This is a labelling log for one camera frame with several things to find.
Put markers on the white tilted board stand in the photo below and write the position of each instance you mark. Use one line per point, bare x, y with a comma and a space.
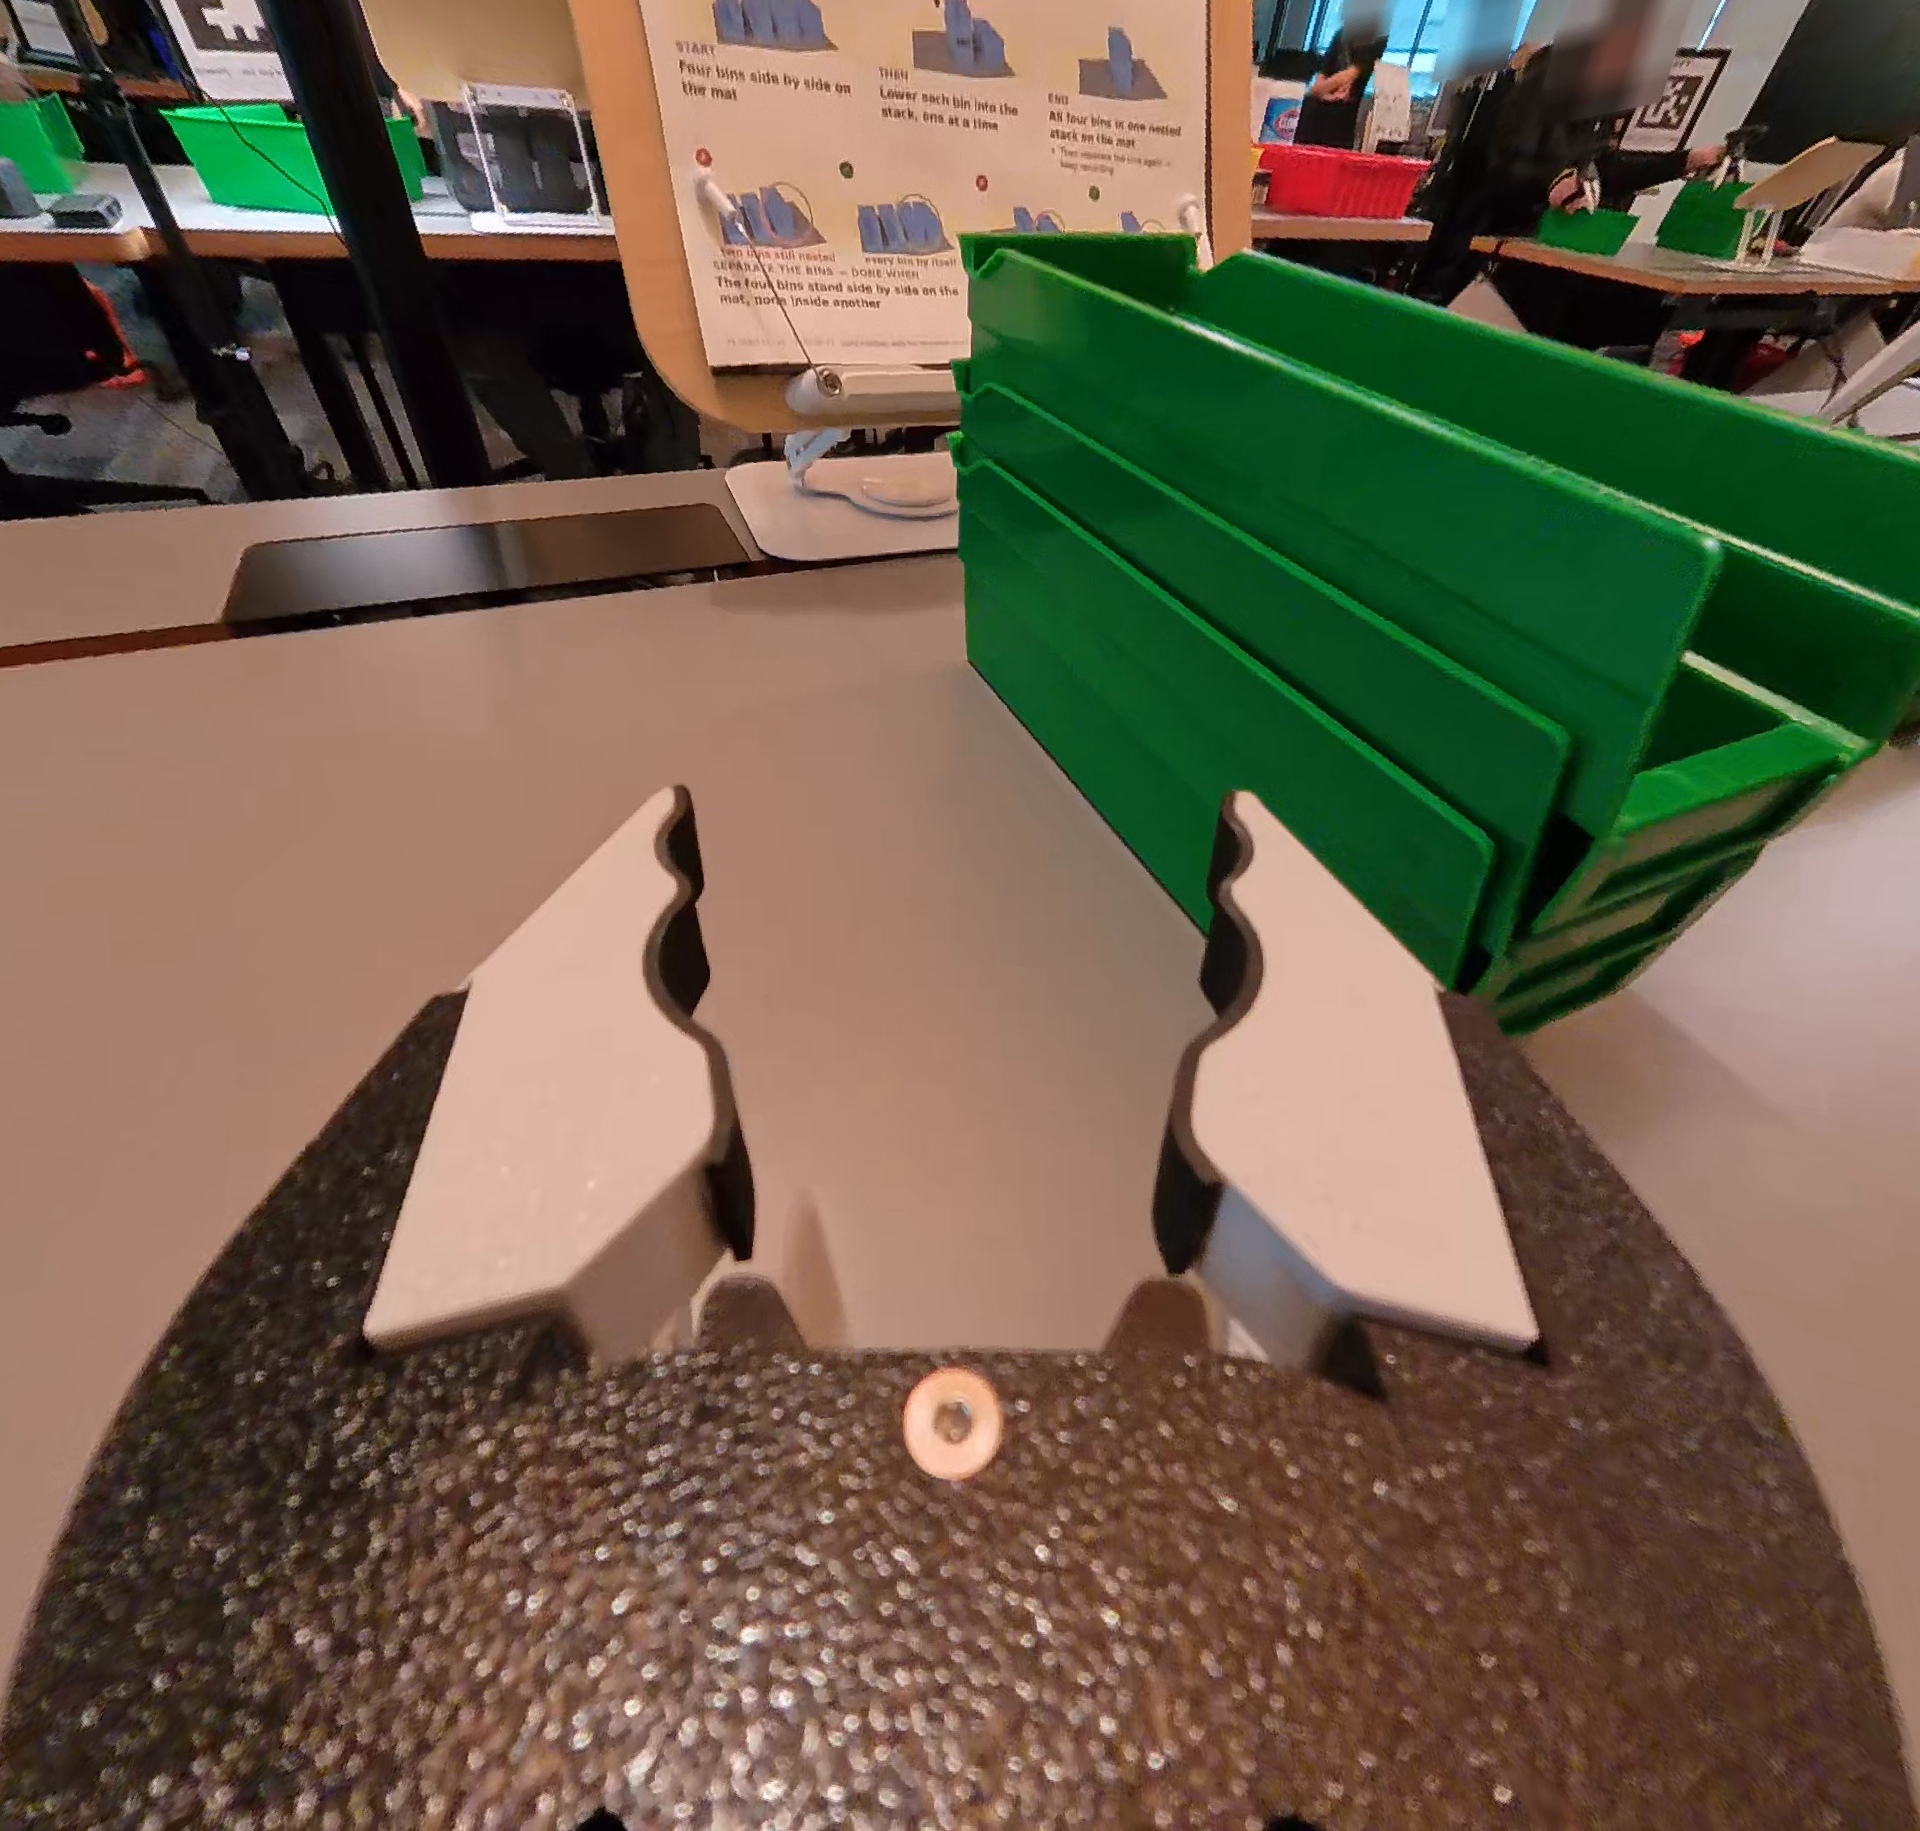
1808, 180

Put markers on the red plastic bin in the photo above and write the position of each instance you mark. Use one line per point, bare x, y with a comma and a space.
1343, 180

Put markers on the grey desk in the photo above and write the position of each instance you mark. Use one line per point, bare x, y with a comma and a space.
301, 842

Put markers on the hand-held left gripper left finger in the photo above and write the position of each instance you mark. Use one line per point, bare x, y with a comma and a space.
540, 1157

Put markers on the green plastic bin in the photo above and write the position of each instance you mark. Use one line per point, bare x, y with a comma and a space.
1702, 220
1276, 631
1590, 230
38, 151
1141, 646
1081, 730
1350, 511
285, 159

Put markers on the wooden board stand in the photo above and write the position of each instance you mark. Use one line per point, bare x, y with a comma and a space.
623, 136

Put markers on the clear display stand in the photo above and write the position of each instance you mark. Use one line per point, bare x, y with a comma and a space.
511, 159

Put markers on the wooden table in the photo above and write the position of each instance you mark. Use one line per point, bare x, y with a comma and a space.
301, 230
1651, 271

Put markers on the black metal post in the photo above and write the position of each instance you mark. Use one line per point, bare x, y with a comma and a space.
360, 180

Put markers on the white stand base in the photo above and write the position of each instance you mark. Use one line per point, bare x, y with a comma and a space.
780, 526

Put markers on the tan board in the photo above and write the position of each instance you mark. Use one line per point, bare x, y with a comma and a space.
451, 1

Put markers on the dark monitor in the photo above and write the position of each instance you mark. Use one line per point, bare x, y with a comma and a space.
1846, 45

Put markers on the printed instruction sheet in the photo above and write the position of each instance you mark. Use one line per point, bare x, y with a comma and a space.
901, 136

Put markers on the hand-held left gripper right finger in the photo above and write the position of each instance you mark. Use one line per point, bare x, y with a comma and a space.
1350, 1157

